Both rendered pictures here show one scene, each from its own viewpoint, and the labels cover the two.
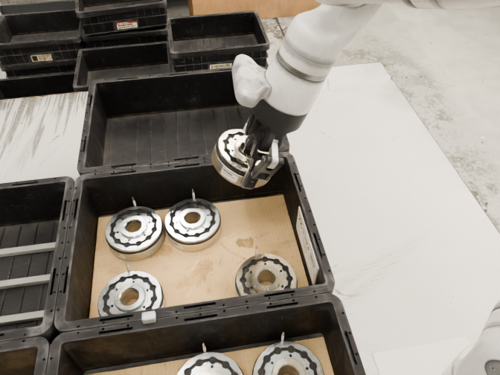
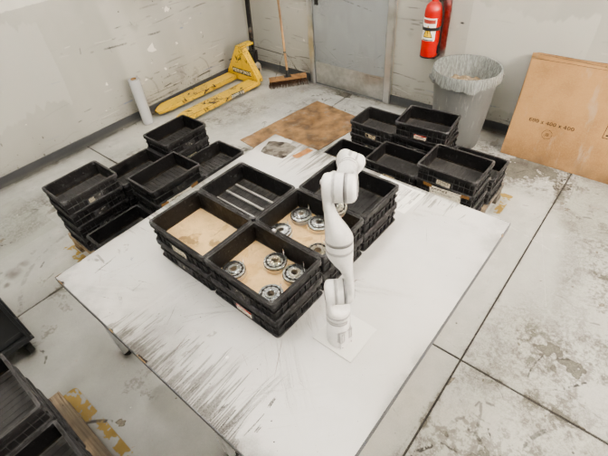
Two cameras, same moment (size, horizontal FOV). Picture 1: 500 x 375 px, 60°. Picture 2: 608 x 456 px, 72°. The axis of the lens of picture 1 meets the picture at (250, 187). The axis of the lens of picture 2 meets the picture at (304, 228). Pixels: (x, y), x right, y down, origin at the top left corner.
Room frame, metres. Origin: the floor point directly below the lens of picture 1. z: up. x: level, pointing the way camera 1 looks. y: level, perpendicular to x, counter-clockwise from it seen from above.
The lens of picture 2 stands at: (-0.45, -1.02, 2.17)
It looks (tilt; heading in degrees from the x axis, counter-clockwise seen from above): 42 degrees down; 53
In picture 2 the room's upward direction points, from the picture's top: 5 degrees counter-clockwise
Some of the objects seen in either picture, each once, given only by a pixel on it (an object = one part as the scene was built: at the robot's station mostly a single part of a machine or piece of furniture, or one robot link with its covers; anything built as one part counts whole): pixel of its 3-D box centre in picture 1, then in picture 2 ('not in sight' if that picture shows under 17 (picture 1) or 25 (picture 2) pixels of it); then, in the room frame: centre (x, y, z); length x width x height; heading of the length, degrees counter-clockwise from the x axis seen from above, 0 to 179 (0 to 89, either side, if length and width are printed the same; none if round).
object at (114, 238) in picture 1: (134, 228); (300, 213); (0.47, 0.21, 0.86); 0.10 x 0.10 x 0.01
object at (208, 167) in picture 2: not in sight; (216, 175); (0.68, 1.54, 0.31); 0.40 x 0.30 x 0.34; 10
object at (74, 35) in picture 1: (51, 57); (379, 137); (1.94, 1.00, 0.31); 0.40 x 0.30 x 0.34; 100
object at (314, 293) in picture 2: not in sight; (267, 285); (0.13, 0.05, 0.76); 0.40 x 0.30 x 0.12; 99
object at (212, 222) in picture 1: (192, 219); (318, 223); (0.49, 0.11, 0.86); 0.10 x 0.10 x 0.01
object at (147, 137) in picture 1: (185, 135); (347, 195); (0.72, 0.14, 0.87); 0.40 x 0.30 x 0.11; 99
